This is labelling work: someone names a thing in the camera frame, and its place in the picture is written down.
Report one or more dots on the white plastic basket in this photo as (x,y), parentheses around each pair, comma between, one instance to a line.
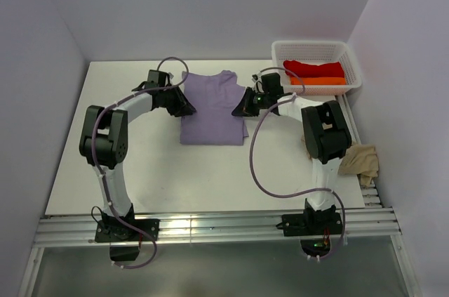
(317,53)

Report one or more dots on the rolled orange t shirt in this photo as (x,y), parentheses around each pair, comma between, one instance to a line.
(318,81)

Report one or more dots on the aluminium frame rails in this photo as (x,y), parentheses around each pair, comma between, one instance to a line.
(218,234)

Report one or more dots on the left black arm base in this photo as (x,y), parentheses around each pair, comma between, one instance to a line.
(125,241)

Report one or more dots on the rolled red t shirt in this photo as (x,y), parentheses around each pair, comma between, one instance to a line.
(304,70)

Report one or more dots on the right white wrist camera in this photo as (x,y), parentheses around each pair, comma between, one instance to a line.
(256,77)

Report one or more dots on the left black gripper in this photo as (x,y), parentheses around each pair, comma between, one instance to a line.
(183,107)

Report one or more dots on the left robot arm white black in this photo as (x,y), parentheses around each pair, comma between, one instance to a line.
(104,140)

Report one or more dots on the lilac t shirt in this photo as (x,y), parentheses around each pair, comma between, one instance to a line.
(214,98)

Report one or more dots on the beige t shirt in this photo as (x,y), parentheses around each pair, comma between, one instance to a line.
(361,163)

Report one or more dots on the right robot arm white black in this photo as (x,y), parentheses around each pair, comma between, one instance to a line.
(317,119)

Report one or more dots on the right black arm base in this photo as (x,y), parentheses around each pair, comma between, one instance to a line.
(310,225)

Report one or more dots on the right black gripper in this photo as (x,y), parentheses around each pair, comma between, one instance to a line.
(245,108)

